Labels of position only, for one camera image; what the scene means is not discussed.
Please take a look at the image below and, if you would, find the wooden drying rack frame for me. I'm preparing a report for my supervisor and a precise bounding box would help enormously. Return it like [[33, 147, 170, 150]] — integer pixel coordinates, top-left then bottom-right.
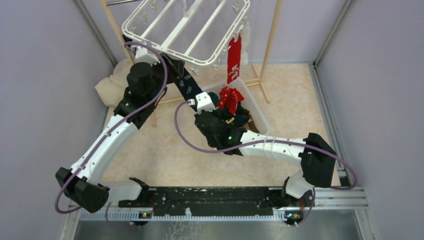
[[99, 0, 285, 128]]

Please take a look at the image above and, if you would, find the white plastic laundry basket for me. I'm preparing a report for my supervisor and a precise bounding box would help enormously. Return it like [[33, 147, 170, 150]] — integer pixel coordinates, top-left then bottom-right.
[[198, 78, 272, 136]]

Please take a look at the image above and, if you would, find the white plastic sock hanger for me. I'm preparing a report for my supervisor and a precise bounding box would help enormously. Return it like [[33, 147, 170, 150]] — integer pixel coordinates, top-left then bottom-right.
[[121, 0, 251, 67]]

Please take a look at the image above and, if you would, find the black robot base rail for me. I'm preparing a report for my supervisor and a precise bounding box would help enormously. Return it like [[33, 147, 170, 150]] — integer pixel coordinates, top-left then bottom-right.
[[99, 185, 369, 223]]

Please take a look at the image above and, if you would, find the beige crumpled cloth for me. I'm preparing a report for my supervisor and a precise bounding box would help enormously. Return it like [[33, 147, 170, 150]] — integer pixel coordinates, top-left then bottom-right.
[[94, 58, 133, 108]]

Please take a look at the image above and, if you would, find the white fluffy sock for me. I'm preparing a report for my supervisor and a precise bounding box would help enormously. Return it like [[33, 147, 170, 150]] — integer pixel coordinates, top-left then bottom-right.
[[239, 22, 251, 66]]

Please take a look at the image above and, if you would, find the red snowflake sock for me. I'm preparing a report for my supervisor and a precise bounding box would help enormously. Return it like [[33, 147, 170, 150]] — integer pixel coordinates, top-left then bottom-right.
[[218, 85, 245, 115]]

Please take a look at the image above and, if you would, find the navy buckle christmas sock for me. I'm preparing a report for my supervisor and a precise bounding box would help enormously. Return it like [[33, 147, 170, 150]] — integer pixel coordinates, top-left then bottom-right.
[[223, 113, 250, 127]]

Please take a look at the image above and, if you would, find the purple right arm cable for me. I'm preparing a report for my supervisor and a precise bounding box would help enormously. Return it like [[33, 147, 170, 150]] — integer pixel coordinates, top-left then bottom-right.
[[173, 100, 359, 226]]

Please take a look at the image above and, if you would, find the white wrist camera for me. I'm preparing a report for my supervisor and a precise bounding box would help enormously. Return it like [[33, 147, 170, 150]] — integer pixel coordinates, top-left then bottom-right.
[[134, 46, 160, 66], [195, 92, 216, 114]]

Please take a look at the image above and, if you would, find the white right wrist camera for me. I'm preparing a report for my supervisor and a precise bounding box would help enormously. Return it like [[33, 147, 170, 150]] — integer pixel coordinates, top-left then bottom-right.
[[195, 92, 216, 114]]

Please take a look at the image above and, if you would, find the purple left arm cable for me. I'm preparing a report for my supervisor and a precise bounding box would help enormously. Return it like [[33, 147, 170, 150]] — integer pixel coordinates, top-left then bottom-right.
[[54, 41, 169, 215]]

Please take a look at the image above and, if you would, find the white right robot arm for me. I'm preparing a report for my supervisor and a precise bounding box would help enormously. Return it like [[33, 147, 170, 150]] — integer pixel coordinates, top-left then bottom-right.
[[194, 111, 336, 206]]

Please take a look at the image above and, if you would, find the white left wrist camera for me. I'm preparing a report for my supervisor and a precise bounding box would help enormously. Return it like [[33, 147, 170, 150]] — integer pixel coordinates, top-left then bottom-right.
[[134, 46, 160, 66]]

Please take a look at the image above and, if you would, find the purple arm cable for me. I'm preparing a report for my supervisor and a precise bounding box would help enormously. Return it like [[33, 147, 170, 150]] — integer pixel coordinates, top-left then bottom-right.
[[173, 100, 359, 226], [54, 41, 169, 215]]

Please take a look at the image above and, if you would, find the teal sock in basket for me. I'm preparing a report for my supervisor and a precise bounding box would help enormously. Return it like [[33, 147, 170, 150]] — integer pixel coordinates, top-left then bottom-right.
[[207, 92, 220, 108]]

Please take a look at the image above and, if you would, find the navy red sock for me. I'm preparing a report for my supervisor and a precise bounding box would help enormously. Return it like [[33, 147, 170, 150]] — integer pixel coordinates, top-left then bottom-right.
[[174, 67, 204, 101]]

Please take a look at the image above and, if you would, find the red plain sock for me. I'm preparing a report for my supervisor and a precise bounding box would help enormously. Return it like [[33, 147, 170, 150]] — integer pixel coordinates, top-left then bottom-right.
[[226, 34, 242, 84]]

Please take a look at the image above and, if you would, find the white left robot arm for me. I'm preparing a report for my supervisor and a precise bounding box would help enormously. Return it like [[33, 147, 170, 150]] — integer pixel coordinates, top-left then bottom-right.
[[55, 53, 185, 213]]

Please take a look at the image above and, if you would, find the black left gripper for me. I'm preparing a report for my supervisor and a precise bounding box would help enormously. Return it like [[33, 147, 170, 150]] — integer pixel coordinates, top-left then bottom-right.
[[144, 51, 185, 105]]

